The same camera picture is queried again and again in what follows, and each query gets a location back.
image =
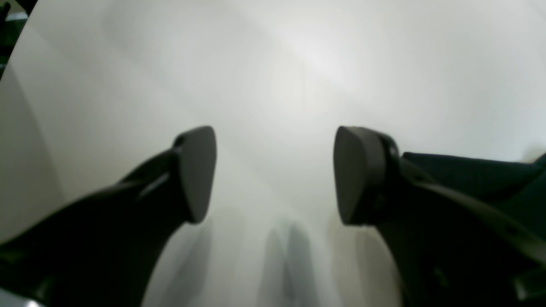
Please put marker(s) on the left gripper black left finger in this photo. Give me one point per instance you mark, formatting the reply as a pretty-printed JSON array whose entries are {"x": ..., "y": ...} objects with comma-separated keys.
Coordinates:
[{"x": 101, "y": 250}]

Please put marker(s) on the black t-shirt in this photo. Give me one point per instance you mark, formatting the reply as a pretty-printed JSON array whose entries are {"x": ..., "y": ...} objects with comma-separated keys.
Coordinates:
[{"x": 517, "y": 189}]

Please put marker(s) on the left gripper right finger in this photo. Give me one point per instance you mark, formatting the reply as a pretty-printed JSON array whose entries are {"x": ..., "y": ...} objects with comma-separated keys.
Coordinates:
[{"x": 450, "y": 249}]

